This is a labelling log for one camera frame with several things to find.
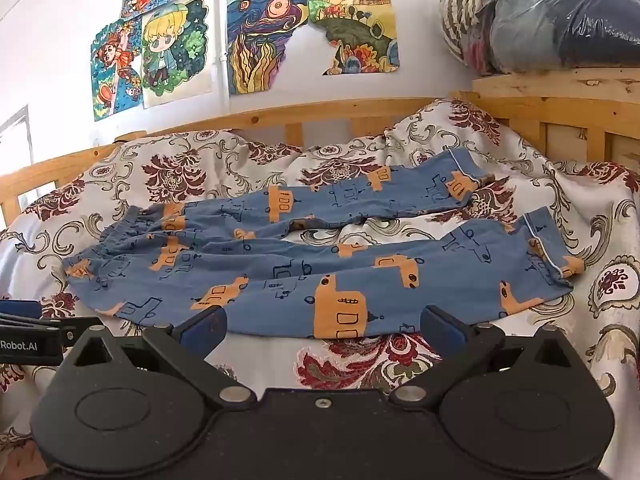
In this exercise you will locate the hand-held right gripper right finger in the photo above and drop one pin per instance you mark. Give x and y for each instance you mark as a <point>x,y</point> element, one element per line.
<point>442,331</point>

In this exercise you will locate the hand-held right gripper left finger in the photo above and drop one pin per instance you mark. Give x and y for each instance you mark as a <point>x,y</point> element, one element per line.
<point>206,329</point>

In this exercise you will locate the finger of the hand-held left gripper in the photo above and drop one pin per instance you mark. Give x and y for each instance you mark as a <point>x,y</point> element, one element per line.
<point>50,321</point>

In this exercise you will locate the blue pants with orange print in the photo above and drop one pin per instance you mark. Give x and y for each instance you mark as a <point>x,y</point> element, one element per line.
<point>300,270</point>

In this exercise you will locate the window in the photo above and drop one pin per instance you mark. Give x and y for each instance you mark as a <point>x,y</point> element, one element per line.
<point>14,140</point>

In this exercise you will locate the floral white and red blanket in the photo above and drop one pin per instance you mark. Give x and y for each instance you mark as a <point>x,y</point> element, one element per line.
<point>600,220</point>

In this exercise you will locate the clear plastic bag of clothes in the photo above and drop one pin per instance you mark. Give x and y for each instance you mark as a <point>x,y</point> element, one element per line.
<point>550,20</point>

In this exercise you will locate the wooden bed frame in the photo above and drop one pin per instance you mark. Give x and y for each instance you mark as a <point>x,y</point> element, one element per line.
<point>550,105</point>

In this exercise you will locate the fish and figure wall poster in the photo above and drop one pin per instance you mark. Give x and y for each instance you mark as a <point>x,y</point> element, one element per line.
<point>112,75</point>

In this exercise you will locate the yellow-haired figure wall poster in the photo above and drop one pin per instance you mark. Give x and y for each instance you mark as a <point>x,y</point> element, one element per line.
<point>172,50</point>

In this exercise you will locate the swirly sea wall poster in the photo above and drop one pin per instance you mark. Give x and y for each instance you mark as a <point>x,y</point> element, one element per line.
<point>262,35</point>

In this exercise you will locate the landscape hills wall poster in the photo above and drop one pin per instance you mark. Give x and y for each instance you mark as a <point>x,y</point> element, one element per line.
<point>355,20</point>

